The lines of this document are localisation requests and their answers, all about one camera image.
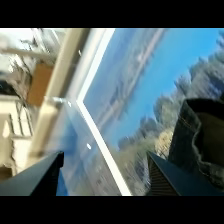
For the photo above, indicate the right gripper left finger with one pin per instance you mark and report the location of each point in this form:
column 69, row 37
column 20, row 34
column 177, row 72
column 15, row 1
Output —
column 36, row 178

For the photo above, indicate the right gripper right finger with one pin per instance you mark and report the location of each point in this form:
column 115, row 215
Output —
column 170, row 181

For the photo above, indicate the silver frame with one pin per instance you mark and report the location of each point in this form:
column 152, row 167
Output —
column 63, row 80

